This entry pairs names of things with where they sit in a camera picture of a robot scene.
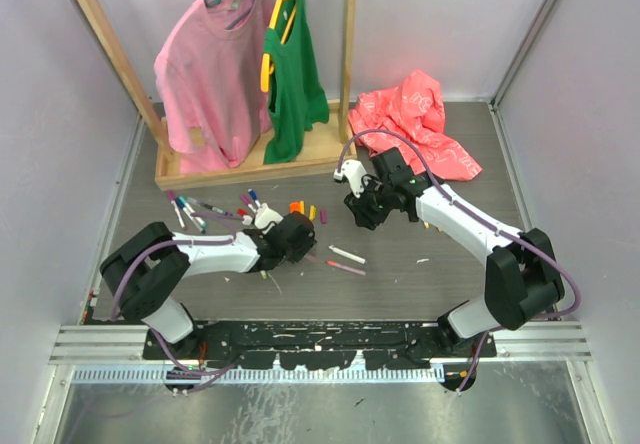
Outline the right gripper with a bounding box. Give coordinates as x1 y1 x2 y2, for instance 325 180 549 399
344 177 394 232

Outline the grey capped white marker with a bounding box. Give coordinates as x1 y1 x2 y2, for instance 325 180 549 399
328 245 367 265

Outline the pink pen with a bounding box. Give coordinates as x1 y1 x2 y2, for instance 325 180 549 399
325 260 367 276

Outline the orange highlighter cap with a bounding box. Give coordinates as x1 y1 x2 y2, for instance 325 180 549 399
289 201 303 213

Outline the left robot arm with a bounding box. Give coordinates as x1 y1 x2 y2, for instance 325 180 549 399
100 207 316 360

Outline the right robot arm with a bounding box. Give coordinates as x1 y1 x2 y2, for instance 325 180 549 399
334 148 565 358

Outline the dark purple pen at left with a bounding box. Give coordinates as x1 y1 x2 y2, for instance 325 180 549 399
186 197 233 216

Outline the wooden clothes rack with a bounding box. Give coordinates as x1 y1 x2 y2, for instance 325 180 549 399
76 0 356 191

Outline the coral printed cloth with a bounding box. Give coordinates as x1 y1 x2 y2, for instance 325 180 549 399
348 70 482 181

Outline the green tank top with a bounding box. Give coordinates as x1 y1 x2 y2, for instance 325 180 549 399
264 0 329 164

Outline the pink t-shirt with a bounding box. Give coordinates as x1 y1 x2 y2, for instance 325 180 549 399
154 0 274 174

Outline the yellow hanger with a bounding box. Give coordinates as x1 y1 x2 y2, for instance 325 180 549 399
260 0 297 93

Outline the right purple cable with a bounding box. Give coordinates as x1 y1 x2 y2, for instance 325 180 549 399
338 128 581 390

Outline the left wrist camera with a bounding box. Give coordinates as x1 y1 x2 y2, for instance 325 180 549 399
253 203 282 232

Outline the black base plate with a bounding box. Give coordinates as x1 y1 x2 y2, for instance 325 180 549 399
168 320 496 371

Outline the slotted cable duct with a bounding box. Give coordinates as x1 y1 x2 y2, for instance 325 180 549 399
71 363 445 386

